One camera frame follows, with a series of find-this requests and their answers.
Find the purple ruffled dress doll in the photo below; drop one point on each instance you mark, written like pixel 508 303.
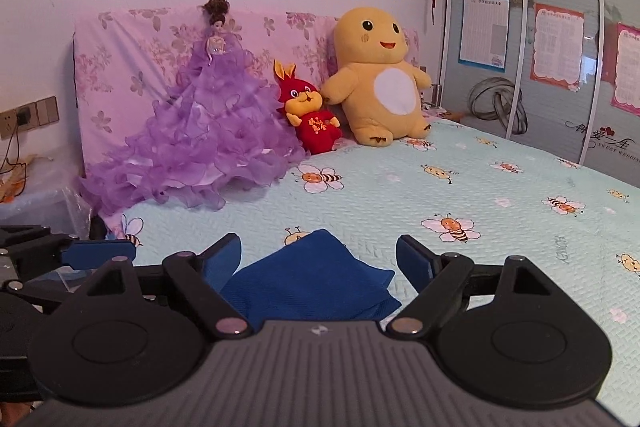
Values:
pixel 210 132

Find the orange bordered wall poster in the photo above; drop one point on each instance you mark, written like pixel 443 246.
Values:
pixel 556 47

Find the wall socket panel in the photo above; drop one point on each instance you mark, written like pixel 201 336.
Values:
pixel 42 113

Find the red plush toy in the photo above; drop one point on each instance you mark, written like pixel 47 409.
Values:
pixel 310 112

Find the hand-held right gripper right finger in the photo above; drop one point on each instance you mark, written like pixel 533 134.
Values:
pixel 412 263

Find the grey sliding door wardrobe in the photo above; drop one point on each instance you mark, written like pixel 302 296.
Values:
pixel 550 32

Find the plastic covered nightstand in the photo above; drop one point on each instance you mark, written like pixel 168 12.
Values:
pixel 45 202

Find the light green bee print bedspread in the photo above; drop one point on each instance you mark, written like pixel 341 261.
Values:
pixel 475 217

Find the pink bordered wall poster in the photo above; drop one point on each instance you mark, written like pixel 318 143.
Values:
pixel 627 69

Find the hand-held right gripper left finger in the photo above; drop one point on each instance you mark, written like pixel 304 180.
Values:
pixel 222 259

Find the yellow plush toy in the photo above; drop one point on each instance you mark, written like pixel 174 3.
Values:
pixel 380 77

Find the blue knit sweater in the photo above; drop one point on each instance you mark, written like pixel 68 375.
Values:
pixel 310 282

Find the blue bordered wall poster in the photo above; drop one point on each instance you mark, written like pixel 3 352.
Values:
pixel 484 31

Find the metal bottle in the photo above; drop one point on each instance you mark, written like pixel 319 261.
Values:
pixel 436 96

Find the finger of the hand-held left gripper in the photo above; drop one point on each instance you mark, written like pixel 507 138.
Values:
pixel 35 297
pixel 100 254

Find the pink floral headboard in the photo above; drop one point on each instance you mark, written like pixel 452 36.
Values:
pixel 125 72

